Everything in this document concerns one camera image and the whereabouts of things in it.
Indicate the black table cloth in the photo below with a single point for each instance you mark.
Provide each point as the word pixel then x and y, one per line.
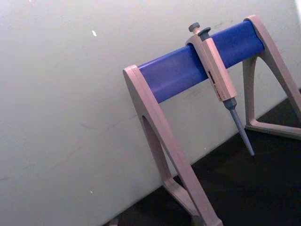
pixel 247 188

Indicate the beige pipette grey tip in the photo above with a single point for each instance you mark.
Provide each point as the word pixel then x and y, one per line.
pixel 217 70

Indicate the beige pipette stand blue bar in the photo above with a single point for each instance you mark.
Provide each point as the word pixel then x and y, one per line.
pixel 174 73

